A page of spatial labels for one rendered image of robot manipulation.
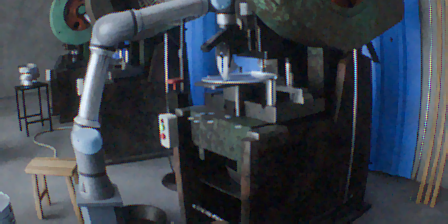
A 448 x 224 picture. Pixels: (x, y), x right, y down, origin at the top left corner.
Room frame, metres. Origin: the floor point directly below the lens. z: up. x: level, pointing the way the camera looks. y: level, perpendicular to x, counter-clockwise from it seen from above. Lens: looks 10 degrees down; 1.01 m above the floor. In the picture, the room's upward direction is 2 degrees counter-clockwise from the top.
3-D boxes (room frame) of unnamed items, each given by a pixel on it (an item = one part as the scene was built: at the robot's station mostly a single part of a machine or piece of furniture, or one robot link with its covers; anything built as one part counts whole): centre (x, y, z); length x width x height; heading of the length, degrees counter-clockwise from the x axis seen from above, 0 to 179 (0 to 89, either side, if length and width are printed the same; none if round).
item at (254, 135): (1.57, -0.44, 0.45); 0.92 x 0.12 x 0.90; 126
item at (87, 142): (1.21, 0.47, 0.62); 0.13 x 0.12 x 0.14; 27
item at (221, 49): (1.60, -0.02, 0.94); 0.09 x 0.08 x 0.12; 126
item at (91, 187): (1.20, 0.47, 0.50); 0.15 x 0.15 x 0.10
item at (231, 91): (1.60, -0.03, 0.72); 0.25 x 0.14 x 0.14; 126
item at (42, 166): (1.79, 0.98, 0.16); 0.34 x 0.24 x 0.34; 98
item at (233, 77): (1.63, -0.06, 0.79); 0.29 x 0.29 x 0.01
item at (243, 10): (1.68, -0.13, 1.04); 0.17 x 0.15 x 0.30; 126
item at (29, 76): (3.71, 2.22, 0.40); 0.45 x 0.40 x 0.79; 48
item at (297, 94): (1.57, -0.27, 0.76); 0.17 x 0.06 x 0.10; 36
